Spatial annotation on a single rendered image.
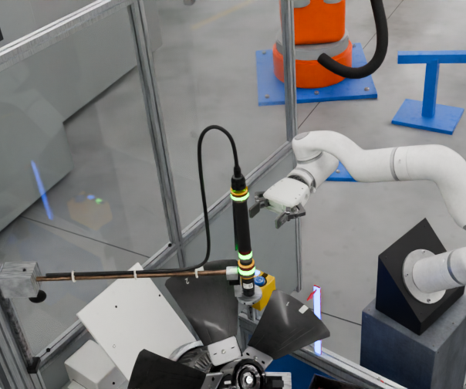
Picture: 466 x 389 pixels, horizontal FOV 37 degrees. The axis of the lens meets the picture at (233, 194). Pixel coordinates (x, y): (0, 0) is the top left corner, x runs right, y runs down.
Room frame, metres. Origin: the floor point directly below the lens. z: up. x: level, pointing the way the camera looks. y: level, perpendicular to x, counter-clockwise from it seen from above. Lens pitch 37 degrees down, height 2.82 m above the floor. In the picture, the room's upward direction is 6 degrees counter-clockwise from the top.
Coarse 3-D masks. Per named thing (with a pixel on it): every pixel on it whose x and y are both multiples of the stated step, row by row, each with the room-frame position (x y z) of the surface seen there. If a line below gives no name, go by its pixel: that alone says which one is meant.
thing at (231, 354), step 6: (216, 342) 1.36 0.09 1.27; (222, 342) 1.36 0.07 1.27; (228, 342) 1.36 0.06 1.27; (234, 342) 1.35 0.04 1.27; (210, 348) 1.36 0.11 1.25; (216, 348) 1.35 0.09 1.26; (222, 348) 1.35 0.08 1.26; (228, 348) 1.34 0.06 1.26; (234, 348) 1.34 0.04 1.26; (210, 354) 1.34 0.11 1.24; (216, 354) 1.34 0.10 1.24; (222, 354) 1.34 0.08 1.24; (228, 354) 1.33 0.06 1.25; (234, 354) 1.33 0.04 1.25; (240, 354) 1.32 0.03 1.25; (216, 360) 1.33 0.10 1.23; (222, 360) 1.32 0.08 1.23; (228, 360) 1.32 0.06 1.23
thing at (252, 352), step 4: (248, 348) 1.40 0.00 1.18; (252, 348) 1.40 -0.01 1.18; (244, 352) 1.39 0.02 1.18; (248, 352) 1.39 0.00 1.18; (252, 352) 1.39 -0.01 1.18; (256, 352) 1.38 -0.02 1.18; (260, 352) 1.38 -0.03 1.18; (244, 356) 1.37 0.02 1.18; (248, 356) 1.37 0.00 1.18; (252, 356) 1.37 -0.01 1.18; (260, 356) 1.37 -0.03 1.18; (264, 356) 1.37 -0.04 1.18; (268, 356) 1.36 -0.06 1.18; (256, 360) 1.35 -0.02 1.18; (260, 360) 1.35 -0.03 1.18; (264, 360) 1.35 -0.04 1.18; (268, 360) 1.35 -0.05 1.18; (264, 364) 1.34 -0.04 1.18; (268, 364) 1.33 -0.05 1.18; (264, 368) 1.32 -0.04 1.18
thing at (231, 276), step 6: (228, 270) 1.36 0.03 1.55; (228, 276) 1.35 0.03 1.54; (234, 276) 1.35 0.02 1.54; (234, 282) 1.34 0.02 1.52; (240, 282) 1.35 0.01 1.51; (234, 288) 1.35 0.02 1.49; (240, 288) 1.35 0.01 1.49; (258, 288) 1.37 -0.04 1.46; (240, 294) 1.35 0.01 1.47; (258, 294) 1.35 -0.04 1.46; (240, 300) 1.34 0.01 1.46; (246, 300) 1.33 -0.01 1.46; (252, 300) 1.33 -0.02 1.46; (258, 300) 1.33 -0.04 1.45
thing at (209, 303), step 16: (176, 288) 1.48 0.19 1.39; (192, 288) 1.48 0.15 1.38; (208, 288) 1.47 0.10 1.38; (224, 288) 1.47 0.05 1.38; (192, 304) 1.45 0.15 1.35; (208, 304) 1.44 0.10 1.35; (224, 304) 1.43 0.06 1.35; (192, 320) 1.42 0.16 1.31; (208, 320) 1.41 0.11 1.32; (224, 320) 1.40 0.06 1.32; (208, 336) 1.38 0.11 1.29; (224, 336) 1.37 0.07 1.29
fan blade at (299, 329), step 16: (272, 304) 1.55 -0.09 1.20; (304, 304) 1.55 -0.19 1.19; (272, 320) 1.49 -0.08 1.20; (288, 320) 1.49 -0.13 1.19; (304, 320) 1.49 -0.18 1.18; (320, 320) 1.50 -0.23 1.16; (256, 336) 1.44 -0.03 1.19; (272, 336) 1.43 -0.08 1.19; (288, 336) 1.43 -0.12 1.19; (304, 336) 1.44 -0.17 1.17; (320, 336) 1.45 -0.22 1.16; (272, 352) 1.37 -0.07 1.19; (288, 352) 1.37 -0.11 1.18
